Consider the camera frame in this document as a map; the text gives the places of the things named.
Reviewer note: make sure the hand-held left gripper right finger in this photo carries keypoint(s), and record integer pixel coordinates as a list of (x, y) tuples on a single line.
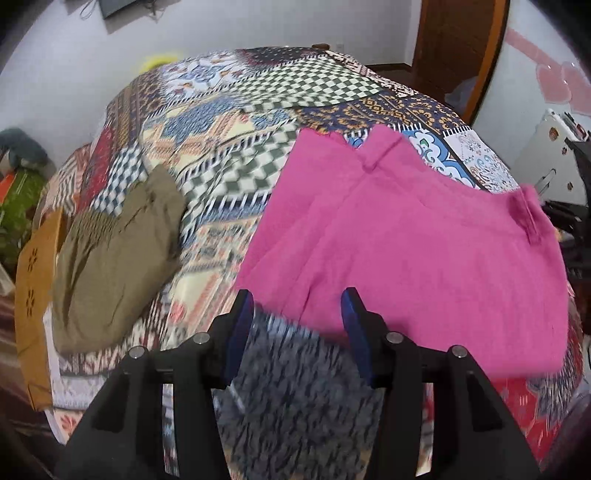
[(355, 327)]

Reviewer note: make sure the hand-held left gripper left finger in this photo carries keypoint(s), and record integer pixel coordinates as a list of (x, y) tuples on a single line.
[(240, 325)]

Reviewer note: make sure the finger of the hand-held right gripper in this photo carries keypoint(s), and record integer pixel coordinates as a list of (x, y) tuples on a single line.
[(561, 214)]

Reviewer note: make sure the grey black patterned pants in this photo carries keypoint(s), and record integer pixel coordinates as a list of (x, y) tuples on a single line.
[(295, 397)]

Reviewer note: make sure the pink pants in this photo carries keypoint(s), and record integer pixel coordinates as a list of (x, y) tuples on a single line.
[(406, 240)]

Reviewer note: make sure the olive green pants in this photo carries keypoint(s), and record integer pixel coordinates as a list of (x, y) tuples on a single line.
[(111, 263)]

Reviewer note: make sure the white box with stickers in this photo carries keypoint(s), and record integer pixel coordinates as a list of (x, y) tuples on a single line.
[(549, 157)]

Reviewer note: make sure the pink heart sticker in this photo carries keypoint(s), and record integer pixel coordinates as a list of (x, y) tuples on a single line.
[(561, 85)]

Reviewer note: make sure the wooden wardrobe with white doors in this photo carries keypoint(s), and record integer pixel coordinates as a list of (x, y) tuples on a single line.
[(531, 46)]

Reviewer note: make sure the brown wooden door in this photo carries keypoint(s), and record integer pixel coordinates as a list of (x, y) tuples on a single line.
[(455, 41)]

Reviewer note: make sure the red patterned bedsheet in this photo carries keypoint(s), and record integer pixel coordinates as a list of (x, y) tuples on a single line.
[(531, 406)]

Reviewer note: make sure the patchwork patterned blanket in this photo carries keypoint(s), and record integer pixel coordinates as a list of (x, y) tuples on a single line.
[(221, 120)]

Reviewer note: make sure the orange wooden lap desk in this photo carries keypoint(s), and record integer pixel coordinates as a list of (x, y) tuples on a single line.
[(34, 295)]

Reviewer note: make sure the green fabric bag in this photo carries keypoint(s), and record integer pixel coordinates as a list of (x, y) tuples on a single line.
[(18, 203)]

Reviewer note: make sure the yellow plastic object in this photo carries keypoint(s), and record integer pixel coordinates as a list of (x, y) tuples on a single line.
[(157, 62)]

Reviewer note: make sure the wooden bed post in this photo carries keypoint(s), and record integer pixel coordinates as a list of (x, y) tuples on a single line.
[(320, 46)]

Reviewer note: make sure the small black wall monitor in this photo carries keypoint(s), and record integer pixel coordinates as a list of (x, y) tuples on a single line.
[(117, 7)]

